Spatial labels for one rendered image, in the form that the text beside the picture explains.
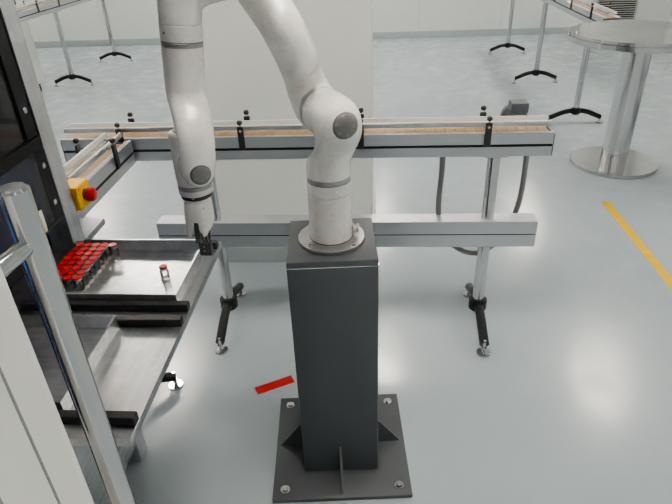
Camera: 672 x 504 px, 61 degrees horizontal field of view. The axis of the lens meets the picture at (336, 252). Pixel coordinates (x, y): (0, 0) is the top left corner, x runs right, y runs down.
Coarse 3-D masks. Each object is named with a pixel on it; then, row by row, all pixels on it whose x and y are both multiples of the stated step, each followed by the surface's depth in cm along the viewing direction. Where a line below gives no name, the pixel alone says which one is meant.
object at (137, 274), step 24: (96, 240) 155; (120, 240) 155; (144, 240) 154; (168, 240) 154; (192, 240) 153; (120, 264) 150; (144, 264) 149; (168, 264) 149; (192, 264) 143; (96, 288) 140; (120, 288) 140; (144, 288) 140; (168, 288) 139
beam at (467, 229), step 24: (168, 216) 248; (240, 216) 245; (264, 216) 245; (288, 216) 244; (360, 216) 241; (384, 216) 241; (408, 216) 240; (432, 216) 239; (456, 216) 238; (480, 216) 238; (504, 216) 237; (528, 216) 236; (240, 240) 244; (264, 240) 244; (384, 240) 240; (408, 240) 240; (432, 240) 239; (456, 240) 239; (480, 240) 238; (504, 240) 237; (528, 240) 237
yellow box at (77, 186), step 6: (72, 180) 162; (78, 180) 162; (84, 180) 162; (72, 186) 158; (78, 186) 158; (84, 186) 162; (72, 192) 158; (78, 192) 158; (84, 192) 161; (78, 198) 159; (84, 198) 161; (78, 204) 160; (84, 204) 162; (78, 210) 161
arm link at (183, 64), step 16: (176, 48) 119; (192, 48) 120; (176, 64) 121; (192, 64) 121; (176, 80) 122; (192, 80) 123; (176, 96) 124; (192, 96) 124; (176, 112) 123; (192, 112) 123; (208, 112) 125; (176, 128) 122; (192, 128) 122; (208, 128) 124; (192, 144) 123; (208, 144) 124; (192, 160) 124; (208, 160) 125; (192, 176) 126; (208, 176) 127
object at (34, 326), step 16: (32, 320) 126; (80, 320) 126; (96, 320) 125; (112, 320) 123; (32, 336) 125; (80, 336) 124; (96, 336) 124; (112, 336) 123; (48, 352) 120; (96, 352) 116; (48, 368) 115; (48, 384) 111; (64, 384) 111; (64, 400) 104
